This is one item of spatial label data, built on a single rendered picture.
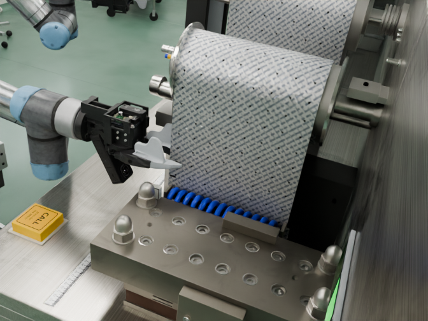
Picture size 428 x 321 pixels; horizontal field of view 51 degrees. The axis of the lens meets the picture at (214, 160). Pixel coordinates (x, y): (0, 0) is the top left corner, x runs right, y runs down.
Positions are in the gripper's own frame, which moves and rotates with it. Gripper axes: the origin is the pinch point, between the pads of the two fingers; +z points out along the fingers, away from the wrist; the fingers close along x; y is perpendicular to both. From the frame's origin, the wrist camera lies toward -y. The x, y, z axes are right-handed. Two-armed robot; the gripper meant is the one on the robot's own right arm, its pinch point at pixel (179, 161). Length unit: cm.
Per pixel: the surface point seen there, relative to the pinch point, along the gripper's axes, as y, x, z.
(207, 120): 10.1, -0.3, 4.4
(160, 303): -14.6, -19.0, 6.6
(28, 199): -109, 78, -116
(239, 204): -4.8, -0.3, 12.5
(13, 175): -109, 91, -136
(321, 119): 15.4, 0.3, 22.4
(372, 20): 24.7, 28.2, 25.1
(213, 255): -5.9, -13.4, 12.7
